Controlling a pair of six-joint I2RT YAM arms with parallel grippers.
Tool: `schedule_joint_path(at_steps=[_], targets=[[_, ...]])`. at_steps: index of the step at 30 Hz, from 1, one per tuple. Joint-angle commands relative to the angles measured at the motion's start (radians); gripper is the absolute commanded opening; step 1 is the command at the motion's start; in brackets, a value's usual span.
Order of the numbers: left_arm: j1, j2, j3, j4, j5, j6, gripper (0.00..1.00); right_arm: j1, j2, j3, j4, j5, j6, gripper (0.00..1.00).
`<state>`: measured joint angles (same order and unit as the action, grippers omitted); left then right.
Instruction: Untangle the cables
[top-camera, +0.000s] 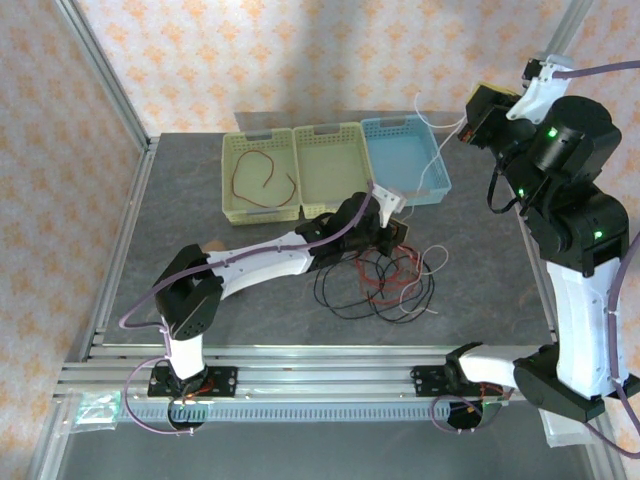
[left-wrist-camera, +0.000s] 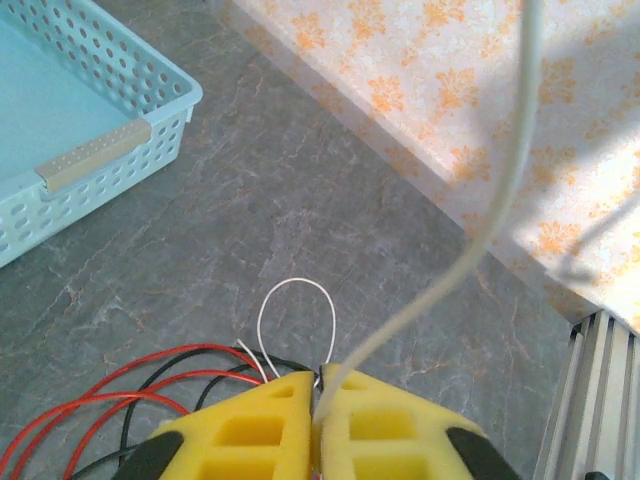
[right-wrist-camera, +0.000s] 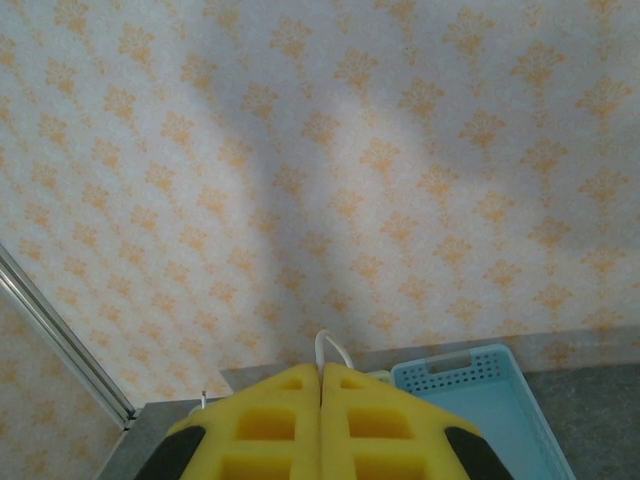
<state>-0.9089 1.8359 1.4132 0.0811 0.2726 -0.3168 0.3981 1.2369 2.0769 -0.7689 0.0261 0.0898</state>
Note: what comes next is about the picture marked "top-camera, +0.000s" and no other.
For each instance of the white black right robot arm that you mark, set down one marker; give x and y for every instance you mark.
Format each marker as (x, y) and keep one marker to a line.
(580, 325)

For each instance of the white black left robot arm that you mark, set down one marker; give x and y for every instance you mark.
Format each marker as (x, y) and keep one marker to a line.
(260, 265)

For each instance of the light blue plastic basket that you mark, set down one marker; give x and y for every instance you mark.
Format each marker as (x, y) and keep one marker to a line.
(400, 160)

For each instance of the yellow-green plastic basket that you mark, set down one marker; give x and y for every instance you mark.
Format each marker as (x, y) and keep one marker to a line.
(327, 170)
(260, 175)

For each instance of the brown wooden block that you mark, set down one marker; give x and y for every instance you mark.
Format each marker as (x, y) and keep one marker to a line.
(215, 245)

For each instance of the clear bag with white pad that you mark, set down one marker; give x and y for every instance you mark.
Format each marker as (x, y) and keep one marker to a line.
(560, 437)

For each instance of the clear bag with green parts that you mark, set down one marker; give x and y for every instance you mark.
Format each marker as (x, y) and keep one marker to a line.
(95, 412)

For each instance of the aluminium frame post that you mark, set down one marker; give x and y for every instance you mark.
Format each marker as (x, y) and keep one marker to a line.
(100, 65)
(576, 20)

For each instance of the aluminium rail beam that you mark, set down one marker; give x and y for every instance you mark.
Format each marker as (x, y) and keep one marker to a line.
(325, 372)

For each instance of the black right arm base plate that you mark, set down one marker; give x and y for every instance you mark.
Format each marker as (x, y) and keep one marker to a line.
(425, 380)

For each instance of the aluminium table side rail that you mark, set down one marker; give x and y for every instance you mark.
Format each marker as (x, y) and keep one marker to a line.
(118, 250)
(539, 295)

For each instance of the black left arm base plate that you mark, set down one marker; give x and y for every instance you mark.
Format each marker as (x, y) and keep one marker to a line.
(225, 382)

